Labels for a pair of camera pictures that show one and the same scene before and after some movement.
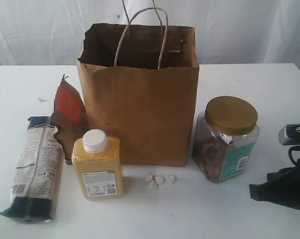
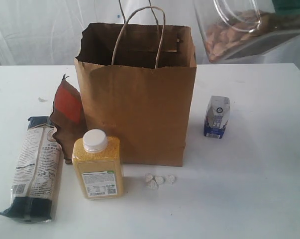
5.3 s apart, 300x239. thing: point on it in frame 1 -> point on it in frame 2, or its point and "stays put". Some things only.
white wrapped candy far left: [148, 177] stays put
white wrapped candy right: [170, 179] stays put
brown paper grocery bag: [140, 81] stays put
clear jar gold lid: [225, 137] -> [232, 29]
